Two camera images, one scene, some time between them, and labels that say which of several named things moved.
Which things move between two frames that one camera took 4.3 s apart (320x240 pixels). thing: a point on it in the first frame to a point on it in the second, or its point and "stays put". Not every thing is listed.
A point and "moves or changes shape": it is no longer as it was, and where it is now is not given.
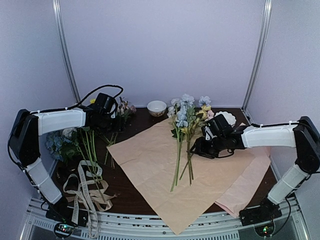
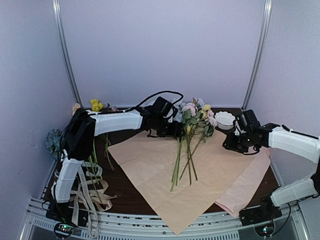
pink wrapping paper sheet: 234,197 stays put
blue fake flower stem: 182,111 moves or changes shape
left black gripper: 118,126 to 176,131
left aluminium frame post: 58,14 stays put
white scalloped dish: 230,119 stays put
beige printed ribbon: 89,193 stays put
